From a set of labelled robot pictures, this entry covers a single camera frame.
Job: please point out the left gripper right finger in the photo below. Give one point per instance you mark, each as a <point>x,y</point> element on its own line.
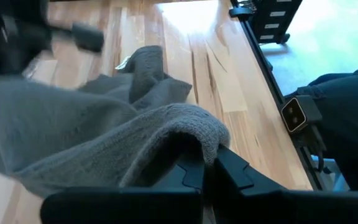
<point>291,208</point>

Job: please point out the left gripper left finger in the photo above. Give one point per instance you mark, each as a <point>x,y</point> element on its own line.
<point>120,207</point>

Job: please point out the plain dark grey towel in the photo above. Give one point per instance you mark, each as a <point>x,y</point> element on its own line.
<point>73,124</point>

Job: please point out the person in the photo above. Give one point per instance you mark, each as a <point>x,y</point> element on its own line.
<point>353,124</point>

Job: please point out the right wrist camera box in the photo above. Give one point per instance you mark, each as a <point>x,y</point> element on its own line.
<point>89,37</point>

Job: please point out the black table-level camera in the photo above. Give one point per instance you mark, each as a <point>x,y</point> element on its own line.
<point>294,115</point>

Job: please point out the black aluminium table frame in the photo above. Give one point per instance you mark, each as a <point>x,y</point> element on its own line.
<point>277,90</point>

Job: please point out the black Netgear network switch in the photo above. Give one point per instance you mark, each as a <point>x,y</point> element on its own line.
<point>261,18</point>

